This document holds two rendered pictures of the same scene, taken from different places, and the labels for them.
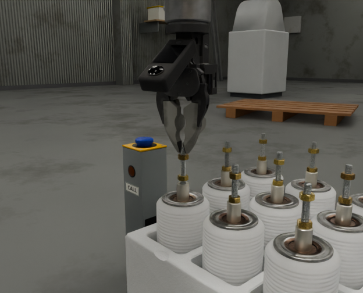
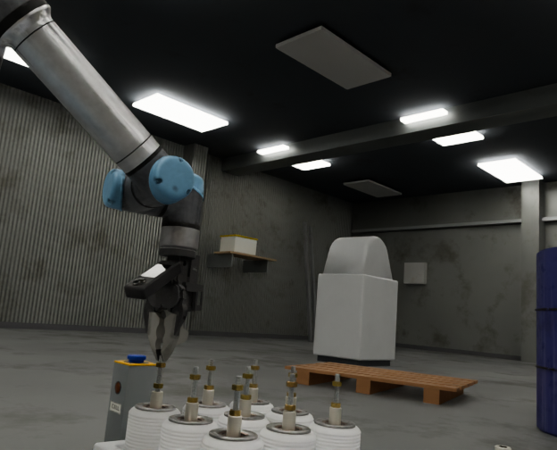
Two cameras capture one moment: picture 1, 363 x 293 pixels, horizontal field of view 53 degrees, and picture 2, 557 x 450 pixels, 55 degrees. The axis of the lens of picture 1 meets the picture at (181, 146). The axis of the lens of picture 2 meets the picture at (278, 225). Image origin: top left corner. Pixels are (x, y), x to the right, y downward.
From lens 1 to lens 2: 0.48 m
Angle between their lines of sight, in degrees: 23
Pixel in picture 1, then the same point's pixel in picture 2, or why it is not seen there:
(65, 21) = (108, 244)
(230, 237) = (179, 429)
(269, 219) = not seen: hidden behind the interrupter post
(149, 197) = not seen: hidden behind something
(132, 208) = (112, 429)
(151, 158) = (139, 374)
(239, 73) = (330, 329)
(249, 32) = (344, 277)
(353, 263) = not seen: outside the picture
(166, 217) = (134, 420)
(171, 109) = (154, 319)
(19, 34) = (44, 255)
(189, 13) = (177, 241)
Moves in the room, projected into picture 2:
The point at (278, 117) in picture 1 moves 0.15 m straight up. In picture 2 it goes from (364, 387) to (365, 362)
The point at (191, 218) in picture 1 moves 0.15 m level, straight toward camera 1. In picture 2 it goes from (157, 422) to (133, 442)
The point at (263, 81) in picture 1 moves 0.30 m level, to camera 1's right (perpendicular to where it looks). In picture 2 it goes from (361, 342) to (392, 344)
